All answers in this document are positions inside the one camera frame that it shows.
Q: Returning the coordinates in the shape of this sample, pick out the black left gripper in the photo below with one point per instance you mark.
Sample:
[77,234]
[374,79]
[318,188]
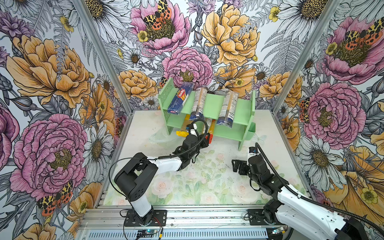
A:
[202,137]

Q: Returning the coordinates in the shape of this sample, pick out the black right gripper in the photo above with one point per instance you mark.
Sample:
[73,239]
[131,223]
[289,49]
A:
[243,164]

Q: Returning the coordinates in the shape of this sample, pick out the yellow spaghetti bag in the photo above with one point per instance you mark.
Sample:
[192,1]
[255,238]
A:
[184,132]

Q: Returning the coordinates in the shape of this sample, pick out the red spaghetti bag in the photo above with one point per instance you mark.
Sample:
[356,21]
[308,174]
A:
[211,127]

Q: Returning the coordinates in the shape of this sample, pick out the clear labelled spaghetti bag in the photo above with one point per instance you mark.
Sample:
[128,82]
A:
[227,113]

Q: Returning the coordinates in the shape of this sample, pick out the blue Barilla spaghetti box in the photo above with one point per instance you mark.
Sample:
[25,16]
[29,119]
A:
[180,98]

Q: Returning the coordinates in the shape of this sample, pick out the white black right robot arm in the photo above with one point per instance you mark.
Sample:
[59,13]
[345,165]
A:
[289,207]

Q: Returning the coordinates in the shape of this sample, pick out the green two-tier shelf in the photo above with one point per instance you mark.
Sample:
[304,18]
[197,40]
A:
[239,112]

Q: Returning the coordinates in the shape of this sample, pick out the green circuit board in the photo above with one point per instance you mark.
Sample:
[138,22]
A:
[145,234]

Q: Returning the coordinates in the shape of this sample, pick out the aluminium front rail base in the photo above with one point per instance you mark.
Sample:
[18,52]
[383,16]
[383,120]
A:
[179,223]

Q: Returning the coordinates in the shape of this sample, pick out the aluminium left corner post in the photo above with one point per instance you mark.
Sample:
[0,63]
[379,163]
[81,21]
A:
[93,33]

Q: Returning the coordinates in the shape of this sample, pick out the aluminium corner post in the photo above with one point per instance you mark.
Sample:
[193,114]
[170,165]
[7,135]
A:
[320,27]
[93,33]

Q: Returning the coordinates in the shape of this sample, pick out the aluminium right corner post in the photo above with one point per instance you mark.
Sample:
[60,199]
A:
[320,27]

